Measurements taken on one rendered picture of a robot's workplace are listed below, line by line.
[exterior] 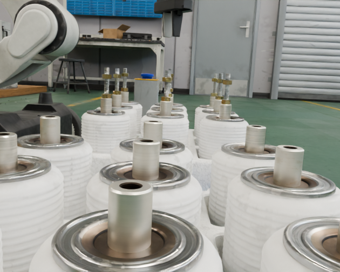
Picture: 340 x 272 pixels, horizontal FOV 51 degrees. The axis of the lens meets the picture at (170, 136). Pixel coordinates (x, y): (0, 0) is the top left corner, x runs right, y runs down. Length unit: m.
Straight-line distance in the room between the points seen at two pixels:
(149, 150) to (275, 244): 0.13
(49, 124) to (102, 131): 0.27
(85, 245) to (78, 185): 0.23
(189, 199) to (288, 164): 0.09
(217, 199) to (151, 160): 0.15
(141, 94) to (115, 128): 0.41
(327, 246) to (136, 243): 0.10
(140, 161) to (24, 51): 0.79
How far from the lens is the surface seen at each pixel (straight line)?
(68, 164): 0.40
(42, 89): 4.96
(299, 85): 5.99
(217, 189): 0.41
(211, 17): 5.88
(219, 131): 0.68
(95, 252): 0.18
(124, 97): 0.95
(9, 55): 1.07
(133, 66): 5.89
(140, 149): 0.29
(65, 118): 1.29
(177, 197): 0.27
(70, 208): 0.41
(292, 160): 0.30
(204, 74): 5.81
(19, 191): 0.29
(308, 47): 6.05
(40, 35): 1.03
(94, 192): 0.28
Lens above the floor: 0.34
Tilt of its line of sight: 10 degrees down
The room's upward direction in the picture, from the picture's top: 3 degrees clockwise
